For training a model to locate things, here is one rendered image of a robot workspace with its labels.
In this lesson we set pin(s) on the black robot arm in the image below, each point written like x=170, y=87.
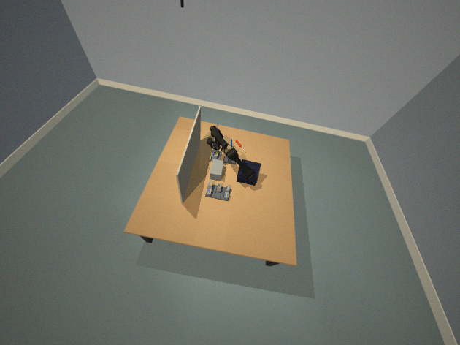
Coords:
x=232, y=154

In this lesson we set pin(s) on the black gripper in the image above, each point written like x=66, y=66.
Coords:
x=210, y=142

